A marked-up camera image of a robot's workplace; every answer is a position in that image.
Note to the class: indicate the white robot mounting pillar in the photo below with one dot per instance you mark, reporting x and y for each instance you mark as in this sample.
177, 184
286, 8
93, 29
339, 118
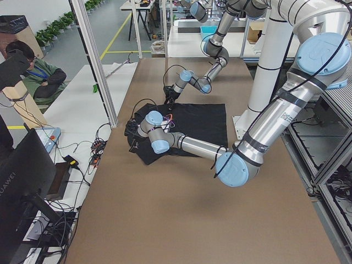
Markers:
276, 43

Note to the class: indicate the black Huawei monitor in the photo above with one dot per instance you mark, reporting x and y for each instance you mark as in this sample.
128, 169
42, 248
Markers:
26, 178

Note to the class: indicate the black graphic t-shirt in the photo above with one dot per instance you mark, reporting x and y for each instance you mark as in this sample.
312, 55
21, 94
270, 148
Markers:
206, 122

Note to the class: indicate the aluminium frame post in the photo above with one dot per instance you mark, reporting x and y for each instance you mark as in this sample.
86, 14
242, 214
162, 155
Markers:
84, 28

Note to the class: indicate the seated person in green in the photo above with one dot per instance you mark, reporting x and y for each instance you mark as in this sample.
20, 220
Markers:
43, 81

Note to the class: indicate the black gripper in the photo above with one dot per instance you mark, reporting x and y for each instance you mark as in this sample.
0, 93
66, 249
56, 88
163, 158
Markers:
134, 133
172, 94

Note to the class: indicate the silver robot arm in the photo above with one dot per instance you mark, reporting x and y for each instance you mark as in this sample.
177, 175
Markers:
305, 52
213, 47

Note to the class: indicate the teach pendant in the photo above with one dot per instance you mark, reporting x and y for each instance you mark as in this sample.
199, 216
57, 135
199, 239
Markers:
49, 137

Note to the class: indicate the power strip with plugs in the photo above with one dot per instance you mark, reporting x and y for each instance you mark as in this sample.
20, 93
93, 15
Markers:
97, 149

